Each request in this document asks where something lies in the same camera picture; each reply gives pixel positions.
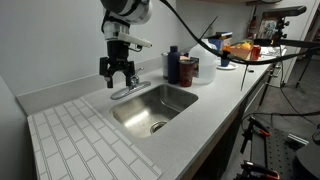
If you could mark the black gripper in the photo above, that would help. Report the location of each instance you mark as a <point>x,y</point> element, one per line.
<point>117,55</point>

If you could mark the chrome sink faucet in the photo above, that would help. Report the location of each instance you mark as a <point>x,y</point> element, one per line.
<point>128,91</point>

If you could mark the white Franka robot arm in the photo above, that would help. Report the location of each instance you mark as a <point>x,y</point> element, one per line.
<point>128,11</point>

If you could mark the stainless steel sink basin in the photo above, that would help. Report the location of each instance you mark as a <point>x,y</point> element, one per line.
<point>150,106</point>

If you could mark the silver metal can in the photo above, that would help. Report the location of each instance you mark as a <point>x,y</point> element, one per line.
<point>164,65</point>

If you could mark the dark blue bottle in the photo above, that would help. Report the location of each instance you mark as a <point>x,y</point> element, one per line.
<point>173,66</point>

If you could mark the metal sink drain strainer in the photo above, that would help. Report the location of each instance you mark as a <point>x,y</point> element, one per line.
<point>158,127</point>

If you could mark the white brick pattern mat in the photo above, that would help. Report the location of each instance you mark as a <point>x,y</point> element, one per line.
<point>83,143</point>

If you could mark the translucent plastic gallon jug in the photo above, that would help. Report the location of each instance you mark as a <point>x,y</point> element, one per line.
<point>206,63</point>

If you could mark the blue box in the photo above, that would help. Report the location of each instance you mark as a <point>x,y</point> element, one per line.
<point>218,41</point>

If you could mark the blue cup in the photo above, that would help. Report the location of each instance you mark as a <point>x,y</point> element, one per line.
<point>225,62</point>

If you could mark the white plate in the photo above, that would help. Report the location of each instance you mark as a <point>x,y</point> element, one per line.
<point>230,66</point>

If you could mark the orange cloth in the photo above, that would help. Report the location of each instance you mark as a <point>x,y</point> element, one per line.
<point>238,52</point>

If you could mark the yellow fruit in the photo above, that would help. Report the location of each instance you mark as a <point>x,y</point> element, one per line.
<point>246,45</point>

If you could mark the red can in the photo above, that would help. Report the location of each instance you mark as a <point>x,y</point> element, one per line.
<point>256,52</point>

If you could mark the black orange clamp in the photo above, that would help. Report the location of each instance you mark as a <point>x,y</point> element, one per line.
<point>256,171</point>
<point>253,128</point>

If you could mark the framed picture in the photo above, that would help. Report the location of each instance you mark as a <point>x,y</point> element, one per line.
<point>267,28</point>

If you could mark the black perforated breadboard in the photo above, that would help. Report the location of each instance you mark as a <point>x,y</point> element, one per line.
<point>280,156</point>

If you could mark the black camera boom stand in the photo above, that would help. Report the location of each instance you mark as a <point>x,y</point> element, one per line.
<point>286,42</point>

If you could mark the black stereo camera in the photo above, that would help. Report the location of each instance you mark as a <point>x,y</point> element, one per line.
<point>283,12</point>

